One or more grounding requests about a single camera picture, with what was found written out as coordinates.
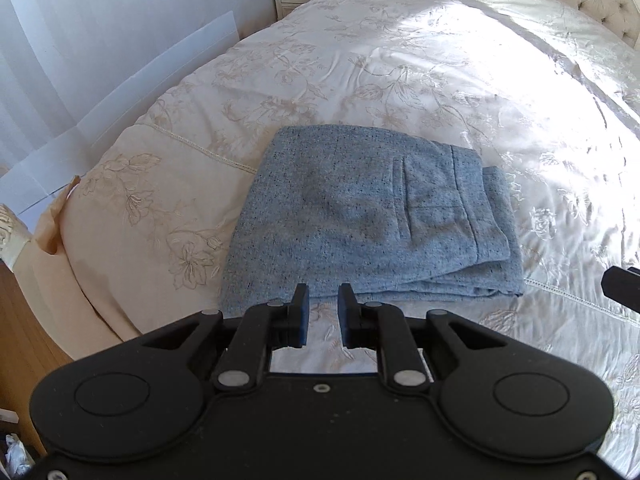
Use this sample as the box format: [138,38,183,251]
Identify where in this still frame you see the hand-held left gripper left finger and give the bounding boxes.
[139,283,309,392]

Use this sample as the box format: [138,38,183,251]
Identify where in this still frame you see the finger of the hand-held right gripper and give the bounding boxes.
[601,265,640,314]

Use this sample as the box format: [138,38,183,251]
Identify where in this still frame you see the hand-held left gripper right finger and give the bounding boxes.
[337,283,507,391]

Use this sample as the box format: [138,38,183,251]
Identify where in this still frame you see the grey speckled pants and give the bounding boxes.
[220,124,526,319]

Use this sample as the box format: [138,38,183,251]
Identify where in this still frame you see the peach bed sheet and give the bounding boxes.
[31,175,142,362]

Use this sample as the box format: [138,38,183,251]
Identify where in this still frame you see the cream floral bedspread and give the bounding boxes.
[59,0,640,477]

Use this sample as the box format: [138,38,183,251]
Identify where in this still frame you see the cream satin cloth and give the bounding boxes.
[0,203,34,267]

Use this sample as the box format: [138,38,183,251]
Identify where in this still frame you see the crumpled white plastic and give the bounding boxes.
[2,432,32,477]

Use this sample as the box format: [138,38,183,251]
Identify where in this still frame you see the white sheer curtain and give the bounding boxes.
[0,0,281,221]

